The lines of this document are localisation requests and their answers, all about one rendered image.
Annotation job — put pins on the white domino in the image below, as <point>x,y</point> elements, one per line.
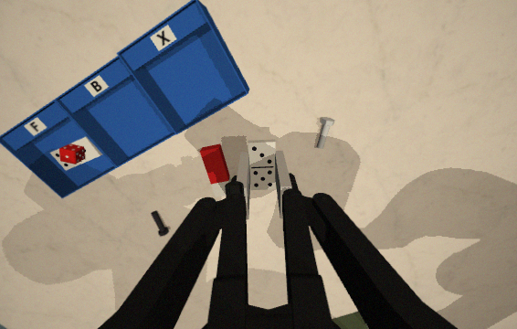
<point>262,164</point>
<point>91,152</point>

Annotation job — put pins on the red and white eraser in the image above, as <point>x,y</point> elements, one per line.
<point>216,168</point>

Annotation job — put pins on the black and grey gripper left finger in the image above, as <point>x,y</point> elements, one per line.
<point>158,299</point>

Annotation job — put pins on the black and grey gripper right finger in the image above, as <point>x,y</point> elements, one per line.
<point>381,296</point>

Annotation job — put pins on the blue bin rack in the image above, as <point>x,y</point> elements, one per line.
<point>182,64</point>

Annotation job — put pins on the red die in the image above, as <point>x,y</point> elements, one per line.
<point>72,153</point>

